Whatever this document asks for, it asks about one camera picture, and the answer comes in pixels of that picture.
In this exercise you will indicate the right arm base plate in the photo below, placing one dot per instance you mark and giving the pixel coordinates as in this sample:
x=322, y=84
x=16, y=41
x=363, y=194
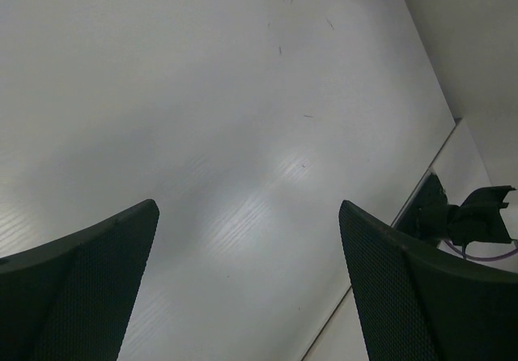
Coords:
x=429, y=192

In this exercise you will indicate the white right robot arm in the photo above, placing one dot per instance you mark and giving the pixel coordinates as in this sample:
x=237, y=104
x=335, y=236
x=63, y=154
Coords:
x=477, y=219

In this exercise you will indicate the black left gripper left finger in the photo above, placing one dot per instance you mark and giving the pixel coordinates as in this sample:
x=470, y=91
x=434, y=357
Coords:
x=72, y=298

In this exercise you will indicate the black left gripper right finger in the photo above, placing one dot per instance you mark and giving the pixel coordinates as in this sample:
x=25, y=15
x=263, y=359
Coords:
x=416, y=302

